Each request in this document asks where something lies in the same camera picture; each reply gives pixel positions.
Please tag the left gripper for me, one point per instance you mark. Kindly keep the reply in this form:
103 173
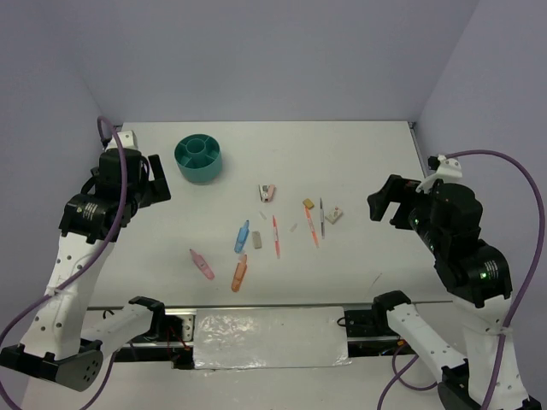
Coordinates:
156 190

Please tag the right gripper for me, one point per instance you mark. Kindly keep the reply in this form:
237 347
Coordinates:
397 187

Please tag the orange slim highlighter pen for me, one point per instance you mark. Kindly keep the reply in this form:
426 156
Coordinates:
311 226

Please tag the red slim highlighter pen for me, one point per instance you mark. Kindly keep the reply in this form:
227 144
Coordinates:
276 237

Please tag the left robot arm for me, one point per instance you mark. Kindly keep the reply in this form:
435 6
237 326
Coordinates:
56 347

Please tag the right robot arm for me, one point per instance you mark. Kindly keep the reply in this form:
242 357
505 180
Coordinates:
446 217

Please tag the teal round organizer container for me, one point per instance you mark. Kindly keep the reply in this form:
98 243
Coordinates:
198 158

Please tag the yellow eraser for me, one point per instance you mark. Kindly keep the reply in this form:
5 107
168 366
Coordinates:
308 203

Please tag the pink stubby highlighter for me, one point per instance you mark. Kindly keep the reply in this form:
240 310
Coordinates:
202 265

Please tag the blue stubby highlighter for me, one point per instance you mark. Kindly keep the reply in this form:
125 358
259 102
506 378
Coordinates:
241 237

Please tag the pink grey mini stapler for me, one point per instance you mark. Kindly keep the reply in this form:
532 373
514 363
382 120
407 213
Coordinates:
266 192

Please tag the grey eraser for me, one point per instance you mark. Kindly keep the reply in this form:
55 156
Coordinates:
256 239

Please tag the orange stubby highlighter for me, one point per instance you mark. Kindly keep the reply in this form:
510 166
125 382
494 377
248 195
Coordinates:
239 273

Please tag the silver foil sheet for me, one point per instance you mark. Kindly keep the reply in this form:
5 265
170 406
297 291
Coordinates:
293 337

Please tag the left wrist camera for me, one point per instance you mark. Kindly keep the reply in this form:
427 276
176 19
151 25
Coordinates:
127 139

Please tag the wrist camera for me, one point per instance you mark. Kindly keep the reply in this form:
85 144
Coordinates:
448 170
127 139

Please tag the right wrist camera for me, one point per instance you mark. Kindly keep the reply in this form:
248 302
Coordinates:
448 170

